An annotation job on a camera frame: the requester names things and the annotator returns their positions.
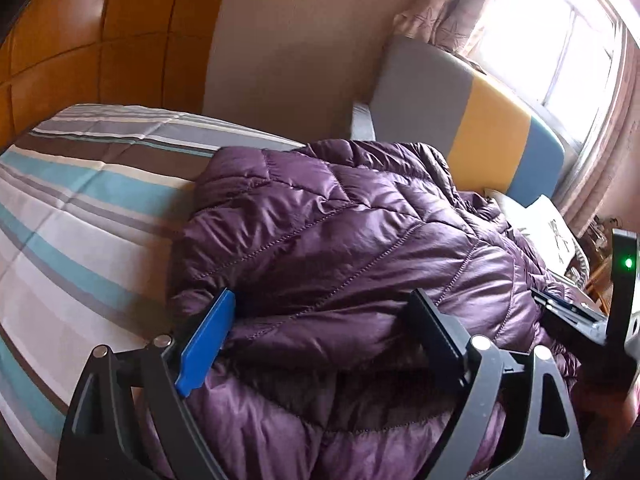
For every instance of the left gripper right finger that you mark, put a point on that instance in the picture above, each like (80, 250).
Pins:
(539, 437)

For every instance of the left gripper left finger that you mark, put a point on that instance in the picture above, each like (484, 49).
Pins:
(102, 435)

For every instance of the purple quilted down jacket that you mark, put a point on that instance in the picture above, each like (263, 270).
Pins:
(320, 376)

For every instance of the cluttered wooden desk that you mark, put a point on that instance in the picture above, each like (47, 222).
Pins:
(597, 245)

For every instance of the white embroidered pillow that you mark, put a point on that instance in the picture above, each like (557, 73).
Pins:
(545, 229)

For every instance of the striped bed sheet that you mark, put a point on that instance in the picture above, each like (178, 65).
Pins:
(91, 200)

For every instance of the grey yellow blue headboard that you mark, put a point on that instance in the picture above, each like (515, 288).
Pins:
(489, 137)

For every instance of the bright window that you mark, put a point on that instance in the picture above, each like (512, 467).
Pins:
(561, 57)

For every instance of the orange wooden wardrobe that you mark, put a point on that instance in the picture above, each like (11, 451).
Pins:
(143, 52)

